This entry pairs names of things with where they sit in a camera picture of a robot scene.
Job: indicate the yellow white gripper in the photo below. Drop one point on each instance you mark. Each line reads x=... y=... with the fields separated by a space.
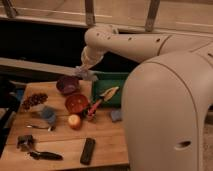
x=85 y=67

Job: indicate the grey towel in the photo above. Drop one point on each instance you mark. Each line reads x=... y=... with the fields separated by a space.
x=85 y=74

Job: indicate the black remote control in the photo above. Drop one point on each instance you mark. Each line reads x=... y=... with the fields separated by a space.
x=87 y=152

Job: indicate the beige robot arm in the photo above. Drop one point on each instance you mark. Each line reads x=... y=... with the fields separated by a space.
x=165 y=99

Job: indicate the purple bowl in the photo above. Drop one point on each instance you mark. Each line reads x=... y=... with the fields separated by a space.
x=67 y=85

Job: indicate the red bowl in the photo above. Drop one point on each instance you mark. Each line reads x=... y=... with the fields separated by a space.
x=76 y=103

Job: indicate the green plastic tray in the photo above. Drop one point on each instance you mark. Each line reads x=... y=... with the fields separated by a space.
x=105 y=81

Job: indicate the yellow red apple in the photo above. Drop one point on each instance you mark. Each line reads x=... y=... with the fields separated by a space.
x=74 y=121

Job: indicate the bunch of dark grapes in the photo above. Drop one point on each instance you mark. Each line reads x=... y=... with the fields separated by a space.
x=34 y=100

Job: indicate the metal spoon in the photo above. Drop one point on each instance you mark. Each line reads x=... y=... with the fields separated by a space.
x=39 y=127

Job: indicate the wooden cutting board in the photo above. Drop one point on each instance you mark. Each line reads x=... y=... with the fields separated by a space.
x=110 y=149

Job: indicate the small metal toy object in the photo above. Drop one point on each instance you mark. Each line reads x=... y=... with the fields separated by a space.
x=26 y=143

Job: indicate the red handled spatula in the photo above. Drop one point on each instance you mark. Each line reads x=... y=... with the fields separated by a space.
x=105 y=96

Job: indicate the black handled tool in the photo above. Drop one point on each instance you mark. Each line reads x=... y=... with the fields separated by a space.
x=45 y=155

